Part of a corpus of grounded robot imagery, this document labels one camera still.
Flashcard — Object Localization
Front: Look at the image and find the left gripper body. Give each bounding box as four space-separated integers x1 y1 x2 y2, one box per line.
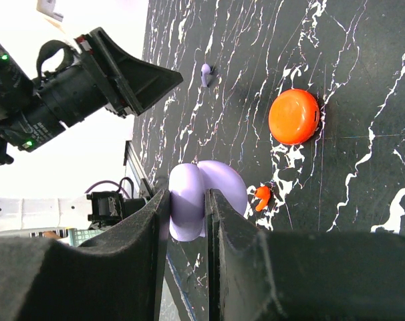
8 49 130 153

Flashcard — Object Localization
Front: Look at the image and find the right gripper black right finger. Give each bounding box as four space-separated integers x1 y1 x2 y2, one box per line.
205 189 405 320

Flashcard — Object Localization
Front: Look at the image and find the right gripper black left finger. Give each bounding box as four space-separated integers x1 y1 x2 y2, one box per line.
0 189 170 320

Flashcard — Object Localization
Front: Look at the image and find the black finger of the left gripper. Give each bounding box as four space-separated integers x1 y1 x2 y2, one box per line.
90 27 183 116

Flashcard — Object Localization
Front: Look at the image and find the lilac earbud front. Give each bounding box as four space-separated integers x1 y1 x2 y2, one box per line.
200 64 213 88

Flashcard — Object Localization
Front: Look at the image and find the lilac earbud charging case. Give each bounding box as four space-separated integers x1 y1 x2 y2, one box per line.
168 160 248 241

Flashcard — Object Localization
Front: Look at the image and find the orange earbud charging case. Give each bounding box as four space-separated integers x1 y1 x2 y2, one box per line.
268 89 320 145

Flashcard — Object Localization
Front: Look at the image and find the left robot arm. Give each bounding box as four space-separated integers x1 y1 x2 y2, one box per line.
0 27 183 236

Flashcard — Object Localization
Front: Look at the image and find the orange earbud upper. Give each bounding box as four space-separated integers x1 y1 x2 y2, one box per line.
254 185 271 212

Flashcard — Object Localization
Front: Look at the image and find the aluminium frame rail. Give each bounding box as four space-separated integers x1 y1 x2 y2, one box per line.
124 140 154 200

